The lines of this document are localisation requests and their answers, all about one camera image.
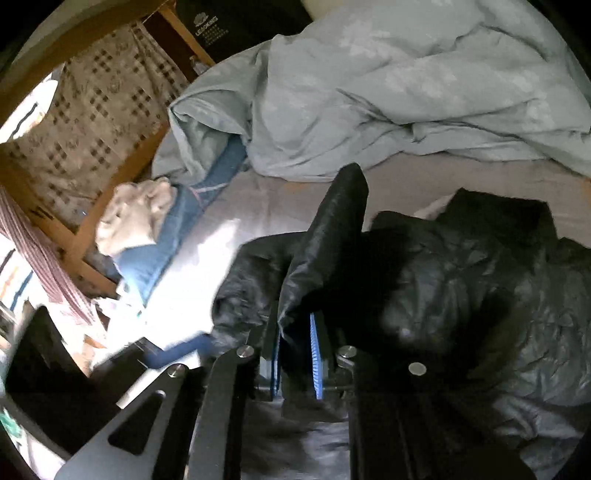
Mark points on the black hanging garment bag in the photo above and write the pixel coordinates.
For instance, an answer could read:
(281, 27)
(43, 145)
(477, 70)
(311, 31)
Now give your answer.
(240, 23)

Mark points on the beige crumpled cloth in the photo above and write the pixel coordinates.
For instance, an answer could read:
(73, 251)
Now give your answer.
(129, 217)

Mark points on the light blue floral duvet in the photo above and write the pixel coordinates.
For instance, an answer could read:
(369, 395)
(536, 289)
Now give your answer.
(369, 92)

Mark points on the long black down jacket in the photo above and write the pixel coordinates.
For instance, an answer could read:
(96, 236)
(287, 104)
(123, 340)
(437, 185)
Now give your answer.
(461, 286)

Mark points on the blue pillow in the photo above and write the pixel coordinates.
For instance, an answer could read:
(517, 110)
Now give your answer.
(184, 221)

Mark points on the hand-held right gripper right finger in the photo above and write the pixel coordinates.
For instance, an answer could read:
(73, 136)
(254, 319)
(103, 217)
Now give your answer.
(316, 360)

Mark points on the brown checked patterned curtain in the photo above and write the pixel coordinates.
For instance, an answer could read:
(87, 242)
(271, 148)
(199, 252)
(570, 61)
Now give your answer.
(92, 115)

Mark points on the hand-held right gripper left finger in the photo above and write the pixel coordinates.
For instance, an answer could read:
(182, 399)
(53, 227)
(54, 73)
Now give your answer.
(276, 364)

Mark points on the wooden bunk bed frame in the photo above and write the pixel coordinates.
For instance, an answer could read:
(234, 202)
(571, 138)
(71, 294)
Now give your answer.
(51, 221)

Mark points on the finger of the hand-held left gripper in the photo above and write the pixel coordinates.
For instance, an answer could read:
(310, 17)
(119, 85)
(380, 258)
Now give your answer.
(184, 350)

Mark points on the red checked cloth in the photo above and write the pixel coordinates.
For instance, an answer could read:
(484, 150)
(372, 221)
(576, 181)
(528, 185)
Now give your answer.
(41, 258)

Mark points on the small bottle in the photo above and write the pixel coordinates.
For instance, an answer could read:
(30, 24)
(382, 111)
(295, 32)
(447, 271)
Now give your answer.
(197, 64)

